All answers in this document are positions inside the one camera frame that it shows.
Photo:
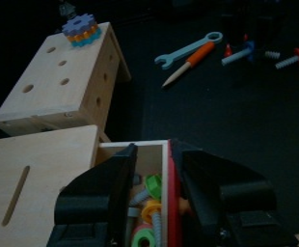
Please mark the wooden toolbox with red side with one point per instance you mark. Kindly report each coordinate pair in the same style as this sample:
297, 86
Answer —
172, 199

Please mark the light blue toy wrench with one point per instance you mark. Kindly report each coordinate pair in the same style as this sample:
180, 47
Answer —
185, 49

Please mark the orange toy gear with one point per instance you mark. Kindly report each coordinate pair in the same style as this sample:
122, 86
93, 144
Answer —
92, 33

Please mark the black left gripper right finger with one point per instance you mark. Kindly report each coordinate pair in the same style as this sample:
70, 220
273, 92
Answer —
224, 193

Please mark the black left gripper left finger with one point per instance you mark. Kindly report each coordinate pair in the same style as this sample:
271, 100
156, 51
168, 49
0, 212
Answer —
92, 199

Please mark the wooden toy workbench with holes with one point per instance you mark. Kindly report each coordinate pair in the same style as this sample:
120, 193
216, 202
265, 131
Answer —
57, 83

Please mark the yellow headed grey toy screw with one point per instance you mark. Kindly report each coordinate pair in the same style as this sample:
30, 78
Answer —
150, 210

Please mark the wooden board with slot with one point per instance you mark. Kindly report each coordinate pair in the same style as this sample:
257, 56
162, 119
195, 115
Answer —
48, 167

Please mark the teal toy gear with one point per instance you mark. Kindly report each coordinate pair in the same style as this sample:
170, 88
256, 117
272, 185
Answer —
86, 41

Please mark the blue headed grey toy screw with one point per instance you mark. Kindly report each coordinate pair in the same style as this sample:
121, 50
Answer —
235, 57

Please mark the green toy nut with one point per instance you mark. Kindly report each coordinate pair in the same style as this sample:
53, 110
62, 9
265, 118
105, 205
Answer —
153, 186

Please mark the purple toy gear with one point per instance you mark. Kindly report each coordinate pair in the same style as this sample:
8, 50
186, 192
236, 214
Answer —
78, 25

